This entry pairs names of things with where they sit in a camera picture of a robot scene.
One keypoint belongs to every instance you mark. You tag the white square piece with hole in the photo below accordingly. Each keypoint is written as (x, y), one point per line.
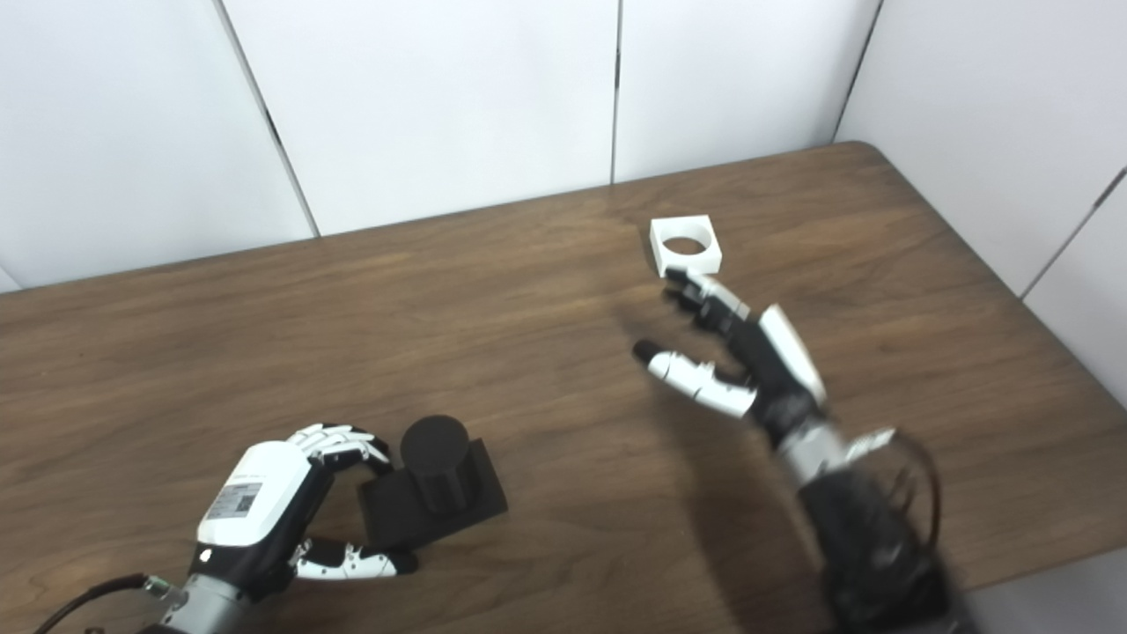
(704, 258)

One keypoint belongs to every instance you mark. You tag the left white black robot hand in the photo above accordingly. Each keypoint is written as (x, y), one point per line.
(255, 493)

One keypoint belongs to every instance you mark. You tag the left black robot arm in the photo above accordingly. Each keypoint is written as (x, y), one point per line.
(207, 608)

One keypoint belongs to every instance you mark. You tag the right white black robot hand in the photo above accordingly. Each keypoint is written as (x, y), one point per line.
(775, 370)

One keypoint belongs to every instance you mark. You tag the black peg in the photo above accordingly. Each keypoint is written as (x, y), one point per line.
(436, 467)

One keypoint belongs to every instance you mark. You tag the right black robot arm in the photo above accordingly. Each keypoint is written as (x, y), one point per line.
(872, 546)

